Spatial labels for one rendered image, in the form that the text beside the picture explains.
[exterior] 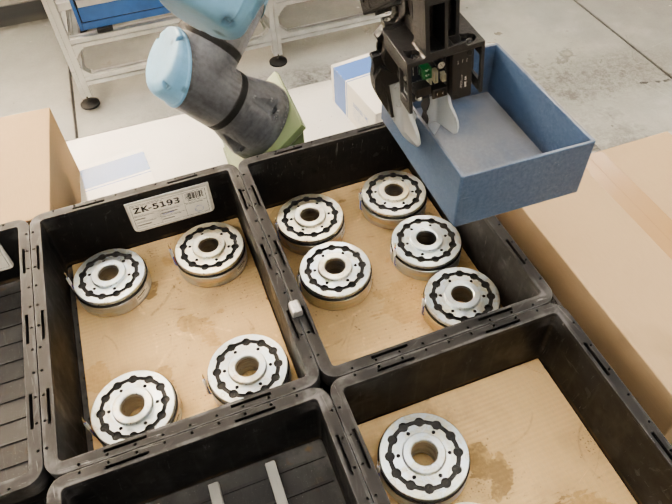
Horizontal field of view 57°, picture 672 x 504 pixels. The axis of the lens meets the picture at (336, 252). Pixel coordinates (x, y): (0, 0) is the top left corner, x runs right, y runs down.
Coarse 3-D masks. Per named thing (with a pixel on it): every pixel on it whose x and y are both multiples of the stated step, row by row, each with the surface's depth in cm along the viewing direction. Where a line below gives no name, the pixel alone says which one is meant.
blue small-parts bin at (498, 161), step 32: (512, 64) 72; (480, 96) 78; (512, 96) 74; (544, 96) 68; (480, 128) 74; (512, 128) 74; (544, 128) 69; (576, 128) 64; (416, 160) 69; (448, 160) 61; (480, 160) 70; (512, 160) 70; (544, 160) 61; (576, 160) 63; (448, 192) 63; (480, 192) 61; (512, 192) 63; (544, 192) 65
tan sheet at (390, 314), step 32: (352, 192) 102; (352, 224) 97; (288, 256) 93; (384, 256) 93; (384, 288) 89; (416, 288) 88; (320, 320) 86; (352, 320) 85; (384, 320) 85; (416, 320) 85; (352, 352) 82
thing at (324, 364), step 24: (312, 144) 95; (240, 168) 92; (264, 216) 85; (504, 240) 80; (288, 264) 79; (528, 264) 78; (288, 288) 77; (504, 312) 73; (312, 336) 72; (432, 336) 71; (360, 360) 70; (384, 360) 70
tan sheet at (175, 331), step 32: (160, 256) 94; (160, 288) 90; (192, 288) 90; (224, 288) 90; (256, 288) 90; (96, 320) 87; (128, 320) 87; (160, 320) 87; (192, 320) 86; (224, 320) 86; (256, 320) 86; (96, 352) 84; (128, 352) 83; (160, 352) 83; (192, 352) 83; (96, 384) 80; (192, 384) 80; (96, 448) 75
